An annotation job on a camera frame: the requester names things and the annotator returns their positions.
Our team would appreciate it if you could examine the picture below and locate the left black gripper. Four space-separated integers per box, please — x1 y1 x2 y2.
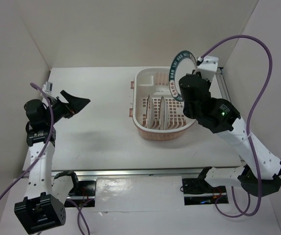
44 90 89 125

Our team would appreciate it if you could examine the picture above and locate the dark green rim plate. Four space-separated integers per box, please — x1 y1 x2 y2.
169 50 197 102

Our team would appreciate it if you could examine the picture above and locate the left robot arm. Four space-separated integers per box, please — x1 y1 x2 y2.
14 91 90 235

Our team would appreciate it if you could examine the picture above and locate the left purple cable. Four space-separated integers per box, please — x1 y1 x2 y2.
0 82 92 235

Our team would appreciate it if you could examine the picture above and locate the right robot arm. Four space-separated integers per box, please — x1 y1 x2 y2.
179 73 281 197

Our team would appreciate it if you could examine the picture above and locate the purple cable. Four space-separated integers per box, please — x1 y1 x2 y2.
0 82 92 235
204 35 273 217

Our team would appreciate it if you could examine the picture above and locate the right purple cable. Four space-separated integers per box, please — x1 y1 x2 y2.
204 35 273 217

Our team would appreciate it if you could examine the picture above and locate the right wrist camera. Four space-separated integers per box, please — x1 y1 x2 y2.
195 55 219 83

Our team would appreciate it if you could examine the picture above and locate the red characters plate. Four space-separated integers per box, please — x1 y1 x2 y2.
159 96 169 130

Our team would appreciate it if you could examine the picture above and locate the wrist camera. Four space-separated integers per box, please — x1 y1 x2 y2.
42 81 53 95
195 55 219 83

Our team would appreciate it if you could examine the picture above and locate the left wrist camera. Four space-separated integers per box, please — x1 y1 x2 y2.
42 81 53 95

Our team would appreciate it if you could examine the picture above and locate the aluminium rail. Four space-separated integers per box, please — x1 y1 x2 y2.
21 166 211 179
215 67 235 105

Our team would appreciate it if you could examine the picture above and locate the right side aluminium rail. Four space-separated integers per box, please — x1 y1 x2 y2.
215 67 235 105

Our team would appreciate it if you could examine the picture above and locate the orange sunburst plate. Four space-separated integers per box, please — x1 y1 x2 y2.
145 95 154 129

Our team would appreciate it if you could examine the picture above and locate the pink white dish rack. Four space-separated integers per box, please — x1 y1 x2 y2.
129 68 195 141

